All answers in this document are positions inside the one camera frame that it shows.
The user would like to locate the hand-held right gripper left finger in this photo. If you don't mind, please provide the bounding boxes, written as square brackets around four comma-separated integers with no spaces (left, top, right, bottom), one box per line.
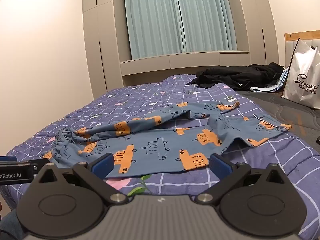
[32,152,129,204]

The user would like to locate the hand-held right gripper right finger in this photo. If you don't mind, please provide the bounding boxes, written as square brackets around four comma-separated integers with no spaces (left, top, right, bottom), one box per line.
[196,153,290,204]

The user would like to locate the blue pants with orange vehicles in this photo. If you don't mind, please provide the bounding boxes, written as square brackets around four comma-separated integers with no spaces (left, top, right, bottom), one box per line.
[51,101,292,180]

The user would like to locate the purple checked floral blanket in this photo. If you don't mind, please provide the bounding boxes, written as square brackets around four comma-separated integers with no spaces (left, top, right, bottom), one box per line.
[0,74,320,240]

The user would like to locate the grey quilted mattress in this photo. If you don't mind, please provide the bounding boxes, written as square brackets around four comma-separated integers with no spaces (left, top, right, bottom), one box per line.
[237,90,320,157]

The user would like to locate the black clothing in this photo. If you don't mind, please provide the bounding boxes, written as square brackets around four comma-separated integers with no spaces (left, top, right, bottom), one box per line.
[186,62,285,92]

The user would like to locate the blue white striped cloth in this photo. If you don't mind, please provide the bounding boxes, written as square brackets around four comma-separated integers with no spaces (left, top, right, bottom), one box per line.
[250,67,290,93]

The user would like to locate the beige window bench cabinet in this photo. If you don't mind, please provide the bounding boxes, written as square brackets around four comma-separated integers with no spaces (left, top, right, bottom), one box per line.
[119,51,251,86]

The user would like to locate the beige wardrobe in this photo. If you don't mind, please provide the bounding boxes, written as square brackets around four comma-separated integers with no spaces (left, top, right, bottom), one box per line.
[222,0,283,67]
[82,0,133,93]

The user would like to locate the white shopping bag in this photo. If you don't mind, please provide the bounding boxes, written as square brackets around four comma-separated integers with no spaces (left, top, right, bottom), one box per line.
[280,38,320,110]

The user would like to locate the wooden padded headboard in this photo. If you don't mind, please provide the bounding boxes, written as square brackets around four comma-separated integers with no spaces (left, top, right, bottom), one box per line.
[284,29,320,68]

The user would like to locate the teal curtain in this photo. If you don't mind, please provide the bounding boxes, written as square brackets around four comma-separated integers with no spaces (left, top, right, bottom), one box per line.
[174,0,238,53]
[122,0,186,60]

